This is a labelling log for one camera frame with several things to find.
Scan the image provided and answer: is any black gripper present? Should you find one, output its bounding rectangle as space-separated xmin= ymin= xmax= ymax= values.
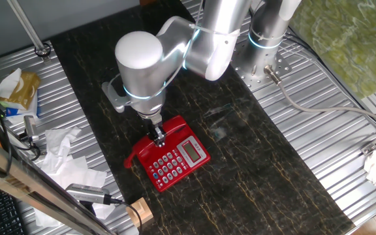
xmin=144 ymin=117 xmax=167 ymax=148

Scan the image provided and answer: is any red telephone handset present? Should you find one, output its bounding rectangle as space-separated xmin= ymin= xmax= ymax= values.
xmin=131 ymin=114 xmax=189 ymax=161

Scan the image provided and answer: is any red telephone cord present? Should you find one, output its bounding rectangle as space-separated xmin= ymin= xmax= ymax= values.
xmin=123 ymin=150 xmax=140 ymax=170

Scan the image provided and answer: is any red telephone base with keypad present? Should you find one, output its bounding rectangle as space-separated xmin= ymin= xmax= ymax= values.
xmin=137 ymin=129 xmax=212 ymax=193

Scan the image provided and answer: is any small wooden block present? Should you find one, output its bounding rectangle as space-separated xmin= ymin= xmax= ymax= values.
xmin=125 ymin=197 xmax=155 ymax=228

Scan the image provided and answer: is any dark marble pattern mat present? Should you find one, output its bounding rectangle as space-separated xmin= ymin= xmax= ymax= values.
xmin=49 ymin=0 xmax=355 ymax=235

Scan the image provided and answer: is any crumpled white tissue paper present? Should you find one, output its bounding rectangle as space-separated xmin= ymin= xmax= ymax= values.
xmin=33 ymin=126 xmax=117 ymax=228

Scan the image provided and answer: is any blue and white box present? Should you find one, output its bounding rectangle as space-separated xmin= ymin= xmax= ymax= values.
xmin=0 ymin=91 xmax=40 ymax=125

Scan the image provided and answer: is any golden tissue box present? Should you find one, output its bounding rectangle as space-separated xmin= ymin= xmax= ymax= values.
xmin=0 ymin=67 xmax=41 ymax=111

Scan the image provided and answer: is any metal stand pole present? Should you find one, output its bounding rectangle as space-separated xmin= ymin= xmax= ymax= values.
xmin=7 ymin=0 xmax=52 ymax=63

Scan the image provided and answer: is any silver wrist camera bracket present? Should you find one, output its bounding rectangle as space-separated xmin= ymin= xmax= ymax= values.
xmin=101 ymin=73 xmax=131 ymax=114

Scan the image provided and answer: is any black usb hub cable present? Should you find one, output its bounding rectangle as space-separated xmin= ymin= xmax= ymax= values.
xmin=104 ymin=195 xmax=143 ymax=234

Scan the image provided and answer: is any small silver camera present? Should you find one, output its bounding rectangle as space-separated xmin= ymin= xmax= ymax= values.
xmin=23 ymin=115 xmax=40 ymax=144

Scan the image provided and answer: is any perforated metal robot base plate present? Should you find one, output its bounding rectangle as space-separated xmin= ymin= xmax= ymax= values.
xmin=230 ymin=40 xmax=292 ymax=92

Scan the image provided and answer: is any aluminium frame bar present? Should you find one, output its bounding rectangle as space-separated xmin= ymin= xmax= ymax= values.
xmin=0 ymin=129 xmax=116 ymax=235

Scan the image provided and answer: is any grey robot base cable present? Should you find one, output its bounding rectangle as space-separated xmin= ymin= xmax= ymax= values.
xmin=263 ymin=65 xmax=376 ymax=130

